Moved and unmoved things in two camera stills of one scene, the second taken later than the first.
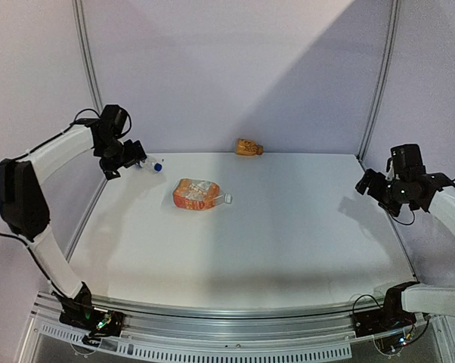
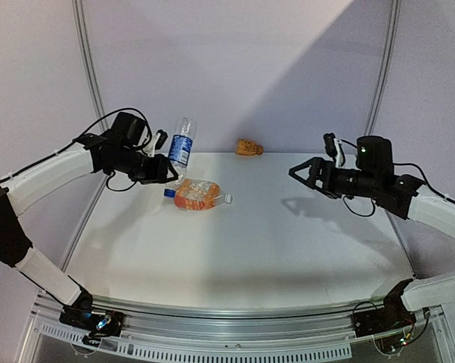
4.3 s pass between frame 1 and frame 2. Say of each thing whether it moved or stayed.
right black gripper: moved
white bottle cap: stayed
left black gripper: moved
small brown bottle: stayed
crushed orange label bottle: stayed
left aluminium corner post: stayed
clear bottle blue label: moved
